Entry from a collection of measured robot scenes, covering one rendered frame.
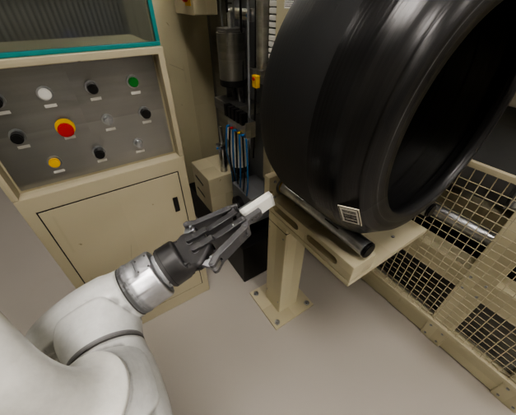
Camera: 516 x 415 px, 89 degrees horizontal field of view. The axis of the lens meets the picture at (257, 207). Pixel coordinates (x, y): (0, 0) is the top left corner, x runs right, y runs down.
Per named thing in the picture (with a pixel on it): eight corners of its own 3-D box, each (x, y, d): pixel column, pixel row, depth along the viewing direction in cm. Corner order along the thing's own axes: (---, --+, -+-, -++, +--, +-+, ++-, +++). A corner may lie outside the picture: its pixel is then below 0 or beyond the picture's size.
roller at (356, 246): (282, 192, 90) (275, 188, 86) (290, 181, 89) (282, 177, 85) (367, 258, 67) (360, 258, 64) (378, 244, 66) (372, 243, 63)
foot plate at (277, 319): (249, 293, 158) (249, 291, 156) (285, 272, 169) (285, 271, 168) (276, 330, 140) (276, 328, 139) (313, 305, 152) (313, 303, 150)
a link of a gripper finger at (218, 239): (188, 246, 45) (192, 251, 44) (243, 212, 48) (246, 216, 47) (197, 258, 48) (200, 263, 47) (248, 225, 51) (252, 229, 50)
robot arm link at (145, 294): (110, 258, 44) (143, 238, 45) (140, 283, 50) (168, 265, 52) (123, 300, 38) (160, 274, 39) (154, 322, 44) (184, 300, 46)
